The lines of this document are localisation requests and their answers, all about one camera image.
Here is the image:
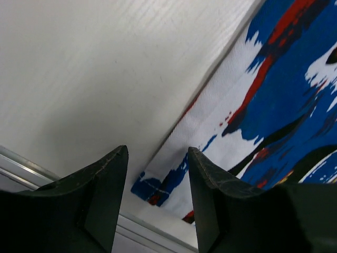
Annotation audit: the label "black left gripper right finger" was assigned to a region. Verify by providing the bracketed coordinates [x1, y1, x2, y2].
[187, 147, 336, 252]

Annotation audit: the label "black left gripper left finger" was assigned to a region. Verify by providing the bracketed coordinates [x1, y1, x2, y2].
[1, 145, 128, 252]

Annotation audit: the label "blue white red patterned trousers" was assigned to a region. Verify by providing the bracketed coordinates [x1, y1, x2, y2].
[131, 1, 336, 224]

